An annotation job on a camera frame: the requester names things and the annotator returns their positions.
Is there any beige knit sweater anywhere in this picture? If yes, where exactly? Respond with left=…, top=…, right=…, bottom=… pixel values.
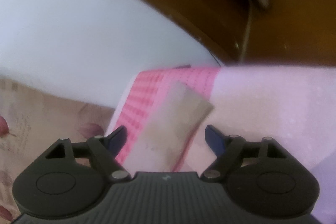
left=123, top=82, right=214, bottom=174

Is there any beige leaf print curtain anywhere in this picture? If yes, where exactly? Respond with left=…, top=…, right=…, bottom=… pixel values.
left=1, top=77, right=114, bottom=223

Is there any pink checked bed sheet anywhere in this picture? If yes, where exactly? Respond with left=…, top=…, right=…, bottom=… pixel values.
left=108, top=66, right=335, bottom=223

